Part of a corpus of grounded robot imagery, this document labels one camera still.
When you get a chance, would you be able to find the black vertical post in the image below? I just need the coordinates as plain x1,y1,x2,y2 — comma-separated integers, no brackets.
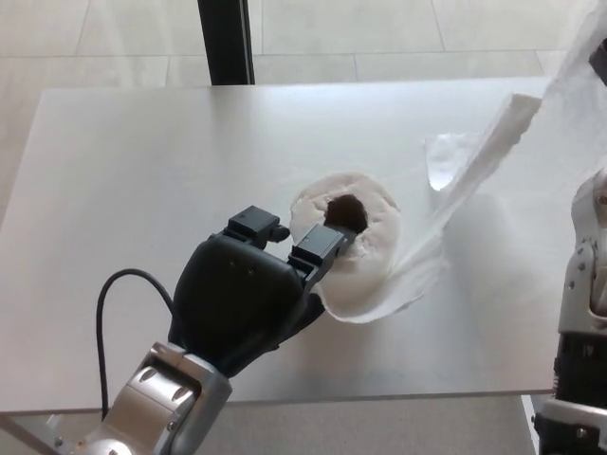
197,0,256,86

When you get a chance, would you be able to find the white metal table leg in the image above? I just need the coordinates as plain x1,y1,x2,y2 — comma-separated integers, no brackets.
520,394,543,455

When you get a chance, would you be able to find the white toilet paper roll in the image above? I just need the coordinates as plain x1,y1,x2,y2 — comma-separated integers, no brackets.
287,0,607,326

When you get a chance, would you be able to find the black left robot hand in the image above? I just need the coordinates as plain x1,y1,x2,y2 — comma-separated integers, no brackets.
168,205,366,380

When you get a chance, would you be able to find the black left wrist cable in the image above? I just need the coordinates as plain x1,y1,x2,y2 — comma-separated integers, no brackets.
95,268,175,421

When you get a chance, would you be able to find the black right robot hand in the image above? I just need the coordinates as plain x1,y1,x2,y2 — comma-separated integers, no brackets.
588,40,607,87

